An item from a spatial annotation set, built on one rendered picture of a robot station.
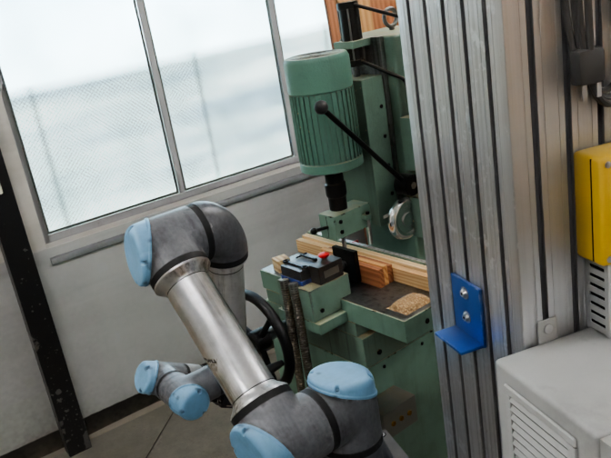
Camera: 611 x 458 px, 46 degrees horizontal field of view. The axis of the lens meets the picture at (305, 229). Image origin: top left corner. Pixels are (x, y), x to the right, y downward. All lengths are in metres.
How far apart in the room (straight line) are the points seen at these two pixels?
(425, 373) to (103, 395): 1.62
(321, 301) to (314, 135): 0.43
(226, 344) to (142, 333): 2.01
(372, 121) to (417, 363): 0.69
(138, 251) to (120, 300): 1.86
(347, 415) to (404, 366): 0.80
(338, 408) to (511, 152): 0.59
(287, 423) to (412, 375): 0.92
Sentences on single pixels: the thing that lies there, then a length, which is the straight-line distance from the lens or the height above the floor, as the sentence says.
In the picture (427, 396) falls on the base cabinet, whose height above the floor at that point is 0.52.
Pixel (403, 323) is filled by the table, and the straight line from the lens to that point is 1.75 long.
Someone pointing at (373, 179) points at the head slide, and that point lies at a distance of 2.03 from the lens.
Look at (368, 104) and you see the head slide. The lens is 1.99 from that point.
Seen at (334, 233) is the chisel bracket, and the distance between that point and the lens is 2.01.
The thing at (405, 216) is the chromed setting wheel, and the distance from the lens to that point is 2.03.
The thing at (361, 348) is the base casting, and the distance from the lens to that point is 1.92.
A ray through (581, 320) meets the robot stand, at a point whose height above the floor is 1.24.
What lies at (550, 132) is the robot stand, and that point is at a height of 1.49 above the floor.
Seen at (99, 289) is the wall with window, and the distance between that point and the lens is 3.13.
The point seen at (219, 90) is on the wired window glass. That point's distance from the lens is 3.29.
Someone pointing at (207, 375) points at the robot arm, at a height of 0.92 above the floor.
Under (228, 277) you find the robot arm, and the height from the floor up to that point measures 1.16.
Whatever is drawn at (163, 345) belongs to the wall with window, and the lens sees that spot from 3.32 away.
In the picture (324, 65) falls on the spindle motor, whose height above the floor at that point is 1.48.
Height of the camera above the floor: 1.70
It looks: 19 degrees down
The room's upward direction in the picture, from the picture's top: 10 degrees counter-clockwise
